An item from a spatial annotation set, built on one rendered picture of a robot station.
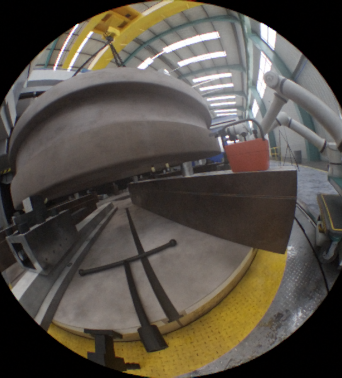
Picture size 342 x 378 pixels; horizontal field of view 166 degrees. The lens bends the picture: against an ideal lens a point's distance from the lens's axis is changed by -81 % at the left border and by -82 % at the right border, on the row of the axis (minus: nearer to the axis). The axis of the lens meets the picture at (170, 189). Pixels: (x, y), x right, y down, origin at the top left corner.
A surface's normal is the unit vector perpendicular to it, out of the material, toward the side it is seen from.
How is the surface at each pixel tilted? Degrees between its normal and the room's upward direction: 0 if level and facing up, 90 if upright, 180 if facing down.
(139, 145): 90
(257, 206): 90
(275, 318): 0
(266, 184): 90
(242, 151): 97
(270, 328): 0
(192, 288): 0
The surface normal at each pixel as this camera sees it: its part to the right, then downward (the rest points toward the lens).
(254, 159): -0.76, 0.39
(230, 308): -0.22, -0.96
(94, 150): 0.40, 0.07
